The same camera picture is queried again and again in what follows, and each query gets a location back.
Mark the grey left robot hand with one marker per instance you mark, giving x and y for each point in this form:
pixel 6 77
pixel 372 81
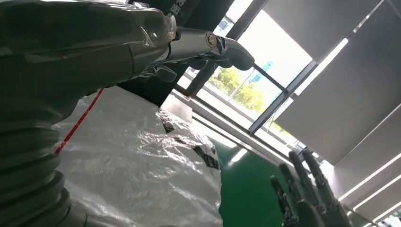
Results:
pixel 69 53

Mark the white courier package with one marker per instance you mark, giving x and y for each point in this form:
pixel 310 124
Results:
pixel 131 163

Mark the green conveyor belt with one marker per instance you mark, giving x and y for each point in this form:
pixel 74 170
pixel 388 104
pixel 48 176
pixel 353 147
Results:
pixel 247 194

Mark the grey roller blind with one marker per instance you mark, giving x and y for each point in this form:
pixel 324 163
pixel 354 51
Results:
pixel 313 25
pixel 344 103
pixel 376 178

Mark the dark window frame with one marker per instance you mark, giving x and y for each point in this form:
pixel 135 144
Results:
pixel 272 108

